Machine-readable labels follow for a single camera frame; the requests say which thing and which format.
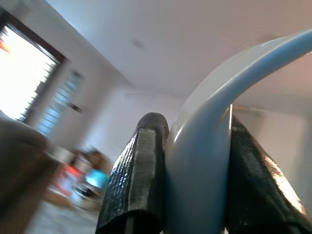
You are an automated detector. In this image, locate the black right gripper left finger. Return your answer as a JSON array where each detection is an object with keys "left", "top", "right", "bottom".
[{"left": 96, "top": 112, "right": 171, "bottom": 234}]

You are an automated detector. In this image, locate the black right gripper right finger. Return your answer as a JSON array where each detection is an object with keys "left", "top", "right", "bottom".
[{"left": 224, "top": 114, "right": 312, "bottom": 234}]

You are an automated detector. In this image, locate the glass louvre window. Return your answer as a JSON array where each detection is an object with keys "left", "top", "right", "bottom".
[{"left": 36, "top": 70, "right": 85, "bottom": 136}]

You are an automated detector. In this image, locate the brown sofa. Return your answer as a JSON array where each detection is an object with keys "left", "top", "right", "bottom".
[{"left": 0, "top": 114, "right": 58, "bottom": 234}]

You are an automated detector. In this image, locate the bright dark-framed window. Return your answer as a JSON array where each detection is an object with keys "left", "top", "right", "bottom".
[{"left": 0, "top": 9, "right": 67, "bottom": 122}]

